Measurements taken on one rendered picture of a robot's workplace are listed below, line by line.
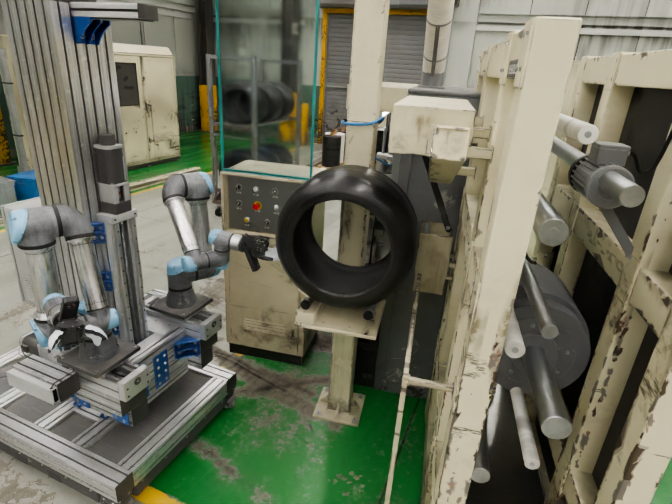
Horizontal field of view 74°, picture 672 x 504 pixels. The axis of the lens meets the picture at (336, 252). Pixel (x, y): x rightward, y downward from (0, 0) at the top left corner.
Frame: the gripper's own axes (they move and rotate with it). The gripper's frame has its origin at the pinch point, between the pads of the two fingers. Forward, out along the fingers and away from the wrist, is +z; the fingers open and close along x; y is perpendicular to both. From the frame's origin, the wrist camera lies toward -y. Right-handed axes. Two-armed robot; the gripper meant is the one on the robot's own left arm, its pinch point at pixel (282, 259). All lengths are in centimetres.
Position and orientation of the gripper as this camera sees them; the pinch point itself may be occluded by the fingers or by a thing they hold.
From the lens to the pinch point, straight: 205.4
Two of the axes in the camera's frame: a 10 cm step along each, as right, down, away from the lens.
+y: 1.9, -9.0, -4.0
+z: 9.6, 2.6, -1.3
